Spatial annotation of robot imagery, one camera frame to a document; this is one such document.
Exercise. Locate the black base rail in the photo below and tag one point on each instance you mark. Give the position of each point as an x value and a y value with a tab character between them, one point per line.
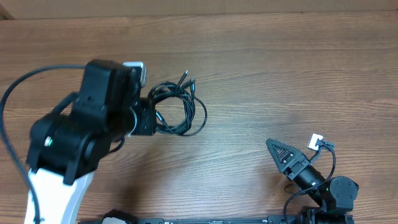
117	216

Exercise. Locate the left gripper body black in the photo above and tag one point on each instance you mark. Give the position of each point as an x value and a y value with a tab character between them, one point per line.
145	124

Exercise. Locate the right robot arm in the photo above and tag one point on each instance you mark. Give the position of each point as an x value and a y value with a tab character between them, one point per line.
334	196

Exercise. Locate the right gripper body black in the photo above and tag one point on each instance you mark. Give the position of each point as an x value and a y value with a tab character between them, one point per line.
297	166

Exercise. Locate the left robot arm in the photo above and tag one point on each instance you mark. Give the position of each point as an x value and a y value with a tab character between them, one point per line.
67	144

